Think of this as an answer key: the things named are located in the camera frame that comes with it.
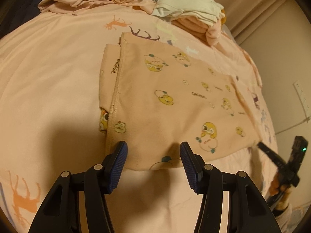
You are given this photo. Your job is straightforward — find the pink cartoon print garment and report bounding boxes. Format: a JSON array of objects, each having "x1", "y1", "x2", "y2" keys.
[{"x1": 99, "y1": 33, "x2": 262, "y2": 170}]

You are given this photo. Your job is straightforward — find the person's right hand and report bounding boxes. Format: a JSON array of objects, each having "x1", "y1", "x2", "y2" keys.
[{"x1": 268, "y1": 174, "x2": 292, "y2": 214}]

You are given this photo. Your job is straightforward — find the peach folded garment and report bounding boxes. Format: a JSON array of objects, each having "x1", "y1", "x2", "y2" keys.
[{"x1": 171, "y1": 16, "x2": 221, "y2": 46}]

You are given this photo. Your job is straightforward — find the pink patterned bed sheet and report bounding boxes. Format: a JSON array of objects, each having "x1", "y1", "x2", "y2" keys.
[{"x1": 1, "y1": 4, "x2": 277, "y2": 232}]

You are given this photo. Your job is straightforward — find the white folded garment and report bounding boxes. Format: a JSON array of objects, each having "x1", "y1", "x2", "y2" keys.
[{"x1": 152, "y1": 0, "x2": 225, "y2": 26}]

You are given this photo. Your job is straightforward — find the navy blue garment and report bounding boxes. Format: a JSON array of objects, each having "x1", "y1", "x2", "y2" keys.
[{"x1": 1, "y1": 0, "x2": 42, "y2": 38}]

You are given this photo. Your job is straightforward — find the pink crumpled garment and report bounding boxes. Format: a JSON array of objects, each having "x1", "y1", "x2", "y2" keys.
[{"x1": 38, "y1": 0, "x2": 156, "y2": 15}]

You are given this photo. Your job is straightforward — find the white cable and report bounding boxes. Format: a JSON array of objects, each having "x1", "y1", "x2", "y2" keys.
[{"x1": 274, "y1": 116, "x2": 311, "y2": 135}]

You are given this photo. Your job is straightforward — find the white wall power strip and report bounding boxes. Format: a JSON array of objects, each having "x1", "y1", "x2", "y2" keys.
[{"x1": 293, "y1": 81, "x2": 310, "y2": 121}]

